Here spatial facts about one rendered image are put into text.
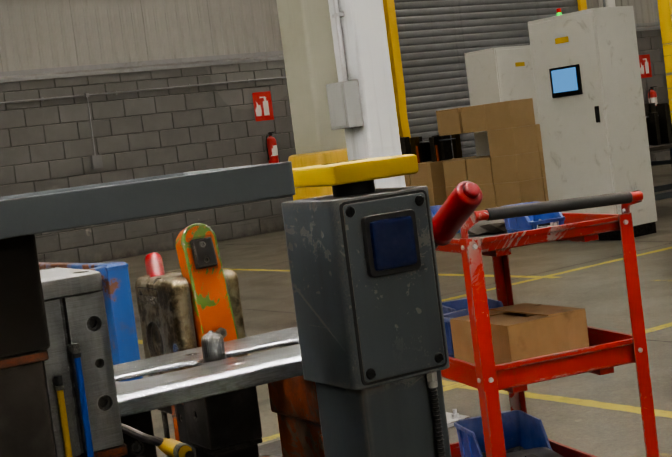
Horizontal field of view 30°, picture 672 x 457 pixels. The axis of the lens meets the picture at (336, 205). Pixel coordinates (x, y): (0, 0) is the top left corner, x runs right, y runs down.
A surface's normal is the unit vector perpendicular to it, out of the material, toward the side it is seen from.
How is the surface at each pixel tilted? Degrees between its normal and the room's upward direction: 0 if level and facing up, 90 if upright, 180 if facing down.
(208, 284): 78
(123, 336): 90
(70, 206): 90
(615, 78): 90
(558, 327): 90
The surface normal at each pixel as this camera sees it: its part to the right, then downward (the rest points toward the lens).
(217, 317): 0.47, -0.22
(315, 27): 0.57, -0.03
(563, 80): -0.81, 0.13
